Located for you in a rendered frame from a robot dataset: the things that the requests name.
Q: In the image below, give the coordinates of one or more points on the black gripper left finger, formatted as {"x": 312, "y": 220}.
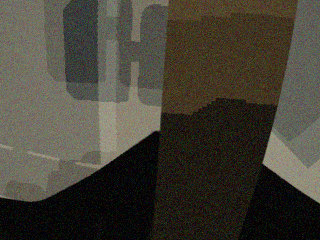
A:
{"x": 115, "y": 203}

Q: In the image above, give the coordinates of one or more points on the long wooden rail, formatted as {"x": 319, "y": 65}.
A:
{"x": 224, "y": 65}

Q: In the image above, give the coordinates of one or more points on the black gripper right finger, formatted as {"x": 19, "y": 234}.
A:
{"x": 279, "y": 211}

